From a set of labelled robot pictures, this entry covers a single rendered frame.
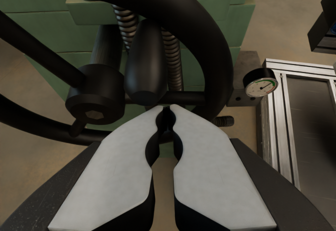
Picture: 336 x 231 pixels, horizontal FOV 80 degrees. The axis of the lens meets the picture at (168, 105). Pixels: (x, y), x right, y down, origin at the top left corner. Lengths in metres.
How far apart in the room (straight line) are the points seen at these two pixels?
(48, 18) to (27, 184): 0.94
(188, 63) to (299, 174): 0.64
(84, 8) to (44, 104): 1.17
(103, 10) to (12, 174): 1.12
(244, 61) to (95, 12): 0.38
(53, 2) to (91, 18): 0.14
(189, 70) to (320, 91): 0.81
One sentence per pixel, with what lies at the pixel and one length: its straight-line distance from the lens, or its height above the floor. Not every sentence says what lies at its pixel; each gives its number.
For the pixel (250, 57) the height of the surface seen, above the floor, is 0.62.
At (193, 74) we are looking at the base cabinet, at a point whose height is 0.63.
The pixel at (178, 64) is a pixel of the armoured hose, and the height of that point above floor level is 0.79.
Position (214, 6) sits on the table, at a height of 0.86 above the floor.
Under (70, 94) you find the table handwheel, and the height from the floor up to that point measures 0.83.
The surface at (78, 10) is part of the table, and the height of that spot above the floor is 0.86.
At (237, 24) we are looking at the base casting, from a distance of 0.40.
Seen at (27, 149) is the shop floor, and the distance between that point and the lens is 1.31.
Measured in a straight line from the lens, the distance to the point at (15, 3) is 0.43.
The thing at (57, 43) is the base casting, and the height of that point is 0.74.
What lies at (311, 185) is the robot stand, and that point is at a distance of 0.93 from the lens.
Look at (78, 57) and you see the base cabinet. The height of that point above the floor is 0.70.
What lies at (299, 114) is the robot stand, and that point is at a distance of 1.04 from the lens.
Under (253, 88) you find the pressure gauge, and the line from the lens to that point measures 0.44.
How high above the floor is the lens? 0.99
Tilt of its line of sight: 58 degrees down
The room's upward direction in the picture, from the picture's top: 4 degrees counter-clockwise
